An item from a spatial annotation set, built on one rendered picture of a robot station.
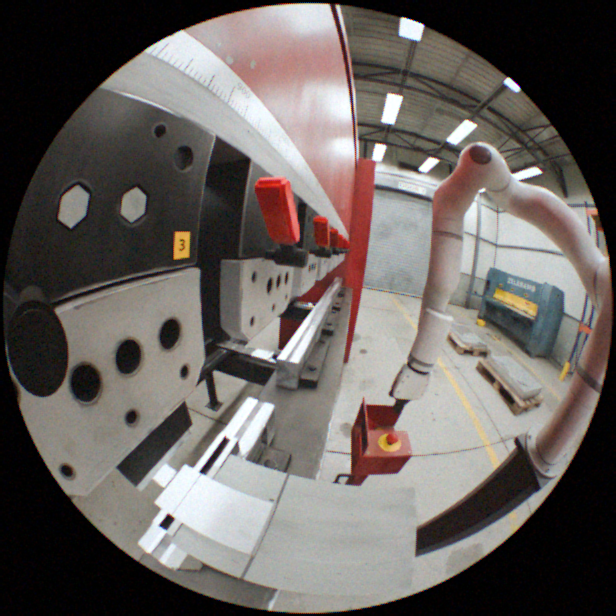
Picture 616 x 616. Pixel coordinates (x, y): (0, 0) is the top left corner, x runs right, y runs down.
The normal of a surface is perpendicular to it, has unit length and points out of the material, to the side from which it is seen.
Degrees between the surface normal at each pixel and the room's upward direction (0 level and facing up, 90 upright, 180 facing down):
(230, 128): 90
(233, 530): 0
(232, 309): 90
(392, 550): 0
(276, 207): 139
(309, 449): 0
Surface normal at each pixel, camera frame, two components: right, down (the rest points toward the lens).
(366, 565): 0.11, -0.95
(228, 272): -0.22, 0.26
